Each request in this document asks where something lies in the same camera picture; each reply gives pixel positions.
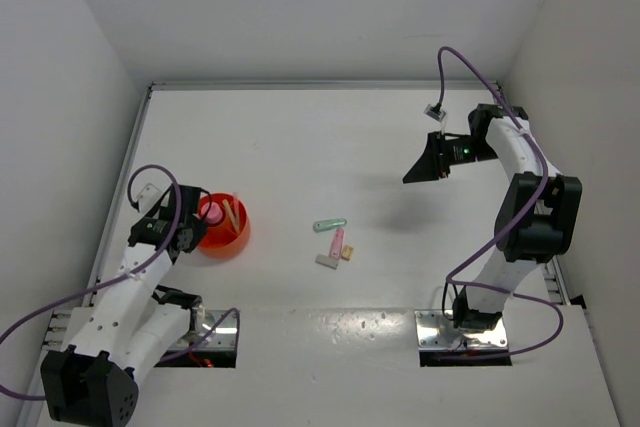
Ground green correction tape case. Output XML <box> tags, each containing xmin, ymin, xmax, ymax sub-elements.
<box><xmin>313</xmin><ymin>218</ymin><xmax>347</xmax><ymax>233</ymax></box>

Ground orange round desk organizer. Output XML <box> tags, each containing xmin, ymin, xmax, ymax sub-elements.
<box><xmin>198</xmin><ymin>193</ymin><xmax>251</xmax><ymax>261</ymax></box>

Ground pink correction tape case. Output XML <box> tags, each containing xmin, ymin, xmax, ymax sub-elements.
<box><xmin>329</xmin><ymin>228</ymin><xmax>344</xmax><ymax>260</ymax></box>

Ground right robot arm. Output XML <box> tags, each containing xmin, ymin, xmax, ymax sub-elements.
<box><xmin>402</xmin><ymin>104</ymin><xmax>582</xmax><ymax>331</ymax></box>

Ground pink glue stick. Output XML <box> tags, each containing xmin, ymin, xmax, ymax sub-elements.
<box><xmin>202</xmin><ymin>202</ymin><xmax>225</xmax><ymax>225</ymax></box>

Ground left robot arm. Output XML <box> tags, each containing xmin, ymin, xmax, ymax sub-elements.
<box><xmin>40</xmin><ymin>186</ymin><xmax>206</xmax><ymax>426</ymax></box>

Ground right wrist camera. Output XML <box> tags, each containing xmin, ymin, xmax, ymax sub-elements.
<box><xmin>424</xmin><ymin>103</ymin><xmax>448</xmax><ymax>132</ymax></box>

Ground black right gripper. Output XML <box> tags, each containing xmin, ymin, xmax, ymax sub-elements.
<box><xmin>404</xmin><ymin>132</ymin><xmax>500</xmax><ymax>184</ymax></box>

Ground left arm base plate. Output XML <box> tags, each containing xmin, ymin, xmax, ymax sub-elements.
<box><xmin>183</xmin><ymin>309</ymin><xmax>240</xmax><ymax>351</ymax></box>

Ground yellow pen with clear cap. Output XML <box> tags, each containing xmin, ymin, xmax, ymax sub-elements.
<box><xmin>222</xmin><ymin>193</ymin><xmax>241</xmax><ymax>235</ymax></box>

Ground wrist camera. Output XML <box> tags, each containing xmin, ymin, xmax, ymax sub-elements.
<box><xmin>424</xmin><ymin>103</ymin><xmax>448</xmax><ymax>132</ymax></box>
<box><xmin>136</xmin><ymin>183</ymin><xmax>162</xmax><ymax>211</ymax></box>

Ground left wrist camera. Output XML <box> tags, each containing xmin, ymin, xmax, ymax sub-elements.
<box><xmin>136</xmin><ymin>183</ymin><xmax>162</xmax><ymax>211</ymax></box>

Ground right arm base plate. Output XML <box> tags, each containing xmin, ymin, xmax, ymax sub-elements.
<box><xmin>414</xmin><ymin>309</ymin><xmax>508</xmax><ymax>352</ymax></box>

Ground yellow eraser block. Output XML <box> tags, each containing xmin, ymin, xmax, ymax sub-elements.
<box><xmin>341</xmin><ymin>245</ymin><xmax>354</xmax><ymax>261</ymax></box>

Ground aluminium frame rail left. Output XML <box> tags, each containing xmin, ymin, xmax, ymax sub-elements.
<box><xmin>81</xmin><ymin>83</ymin><xmax>154</xmax><ymax>307</ymax></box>

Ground grey eraser block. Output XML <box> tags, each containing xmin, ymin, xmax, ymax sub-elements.
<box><xmin>315</xmin><ymin>254</ymin><xmax>339</xmax><ymax>270</ymax></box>

